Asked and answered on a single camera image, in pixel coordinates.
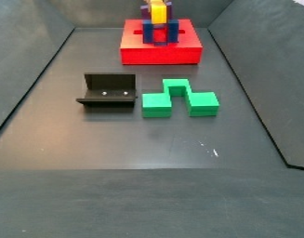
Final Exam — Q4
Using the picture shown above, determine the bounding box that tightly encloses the yellow long bar block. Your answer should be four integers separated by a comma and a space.
150, 0, 167, 24

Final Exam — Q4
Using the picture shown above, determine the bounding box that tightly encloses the red slotted board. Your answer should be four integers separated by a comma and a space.
119, 19, 203, 65

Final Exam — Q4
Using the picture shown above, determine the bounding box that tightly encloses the green zigzag block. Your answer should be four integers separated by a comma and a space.
142, 79, 221, 118

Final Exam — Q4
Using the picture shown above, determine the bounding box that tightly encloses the blue U-shaped block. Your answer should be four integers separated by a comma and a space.
143, 20, 179, 46

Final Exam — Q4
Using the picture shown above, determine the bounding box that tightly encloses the purple U-shaped block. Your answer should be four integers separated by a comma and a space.
141, 0, 173, 20

